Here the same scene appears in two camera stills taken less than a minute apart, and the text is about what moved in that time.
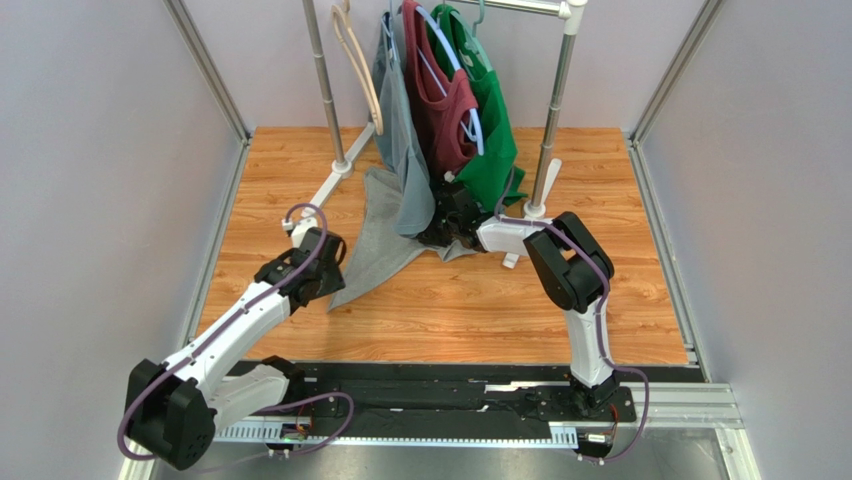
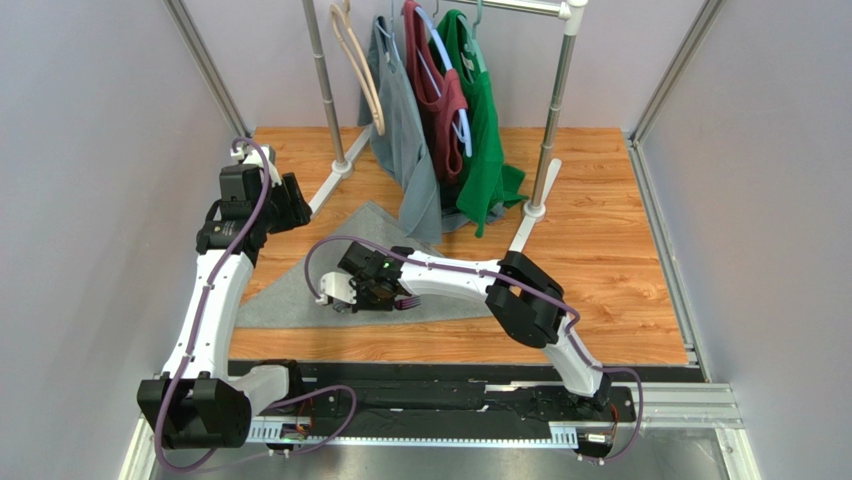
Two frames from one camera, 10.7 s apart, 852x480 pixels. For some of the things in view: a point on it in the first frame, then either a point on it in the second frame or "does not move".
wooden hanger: (347, 7) does not move
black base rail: (512, 391) does not move
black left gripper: (336, 280) -> (296, 211)
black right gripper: (440, 222) -> (359, 292)
